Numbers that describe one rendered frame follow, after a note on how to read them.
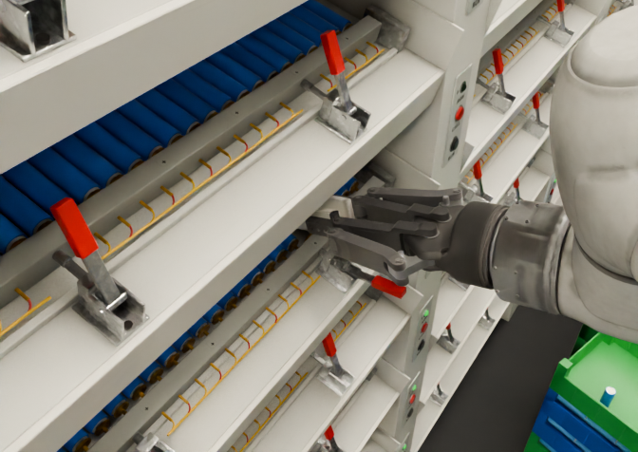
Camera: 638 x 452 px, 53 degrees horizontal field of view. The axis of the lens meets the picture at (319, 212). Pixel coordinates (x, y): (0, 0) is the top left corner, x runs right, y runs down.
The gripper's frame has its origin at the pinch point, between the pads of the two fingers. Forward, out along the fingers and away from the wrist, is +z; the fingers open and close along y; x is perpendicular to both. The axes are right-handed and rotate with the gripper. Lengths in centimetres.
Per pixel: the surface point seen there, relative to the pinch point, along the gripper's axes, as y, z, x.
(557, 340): -86, 5, 99
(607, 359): -57, -15, 71
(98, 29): 25.2, -12.6, -29.0
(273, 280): 8.1, 0.9, 3.2
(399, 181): -14.5, -0.9, 4.7
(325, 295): 4.2, -1.8, 7.5
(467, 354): -57, 17, 82
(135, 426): 27.4, 0.6, 3.4
